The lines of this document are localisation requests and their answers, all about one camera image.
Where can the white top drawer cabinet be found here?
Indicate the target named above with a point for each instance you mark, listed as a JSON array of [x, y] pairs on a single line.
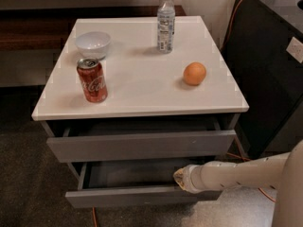
[[147, 93]]

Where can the red coke can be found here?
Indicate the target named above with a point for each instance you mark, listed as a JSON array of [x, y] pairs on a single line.
[[92, 79]]

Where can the white wall outlet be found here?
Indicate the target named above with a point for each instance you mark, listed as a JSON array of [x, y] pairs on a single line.
[[295, 48]]

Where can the grey top drawer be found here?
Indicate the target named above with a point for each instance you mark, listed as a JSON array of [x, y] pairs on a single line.
[[139, 146]]

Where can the orange fruit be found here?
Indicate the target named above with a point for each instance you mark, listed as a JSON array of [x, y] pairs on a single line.
[[194, 74]]

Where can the clear plastic water bottle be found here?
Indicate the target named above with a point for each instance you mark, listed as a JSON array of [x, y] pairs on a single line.
[[165, 26]]

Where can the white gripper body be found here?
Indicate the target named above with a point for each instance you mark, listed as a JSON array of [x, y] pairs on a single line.
[[193, 178]]

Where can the white bowl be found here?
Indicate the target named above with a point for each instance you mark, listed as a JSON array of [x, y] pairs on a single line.
[[93, 44]]

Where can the dark wooden bench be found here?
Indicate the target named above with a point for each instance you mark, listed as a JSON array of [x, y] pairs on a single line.
[[31, 29]]

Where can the grey drawer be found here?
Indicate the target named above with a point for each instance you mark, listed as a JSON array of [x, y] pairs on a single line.
[[134, 182], [139, 146]]

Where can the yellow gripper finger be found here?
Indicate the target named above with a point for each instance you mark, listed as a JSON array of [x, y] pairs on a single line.
[[183, 186], [179, 175]]

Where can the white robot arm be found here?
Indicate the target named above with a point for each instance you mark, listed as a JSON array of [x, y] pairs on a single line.
[[283, 172]]

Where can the dark counter cabinet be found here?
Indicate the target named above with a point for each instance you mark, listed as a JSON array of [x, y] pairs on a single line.
[[271, 79]]

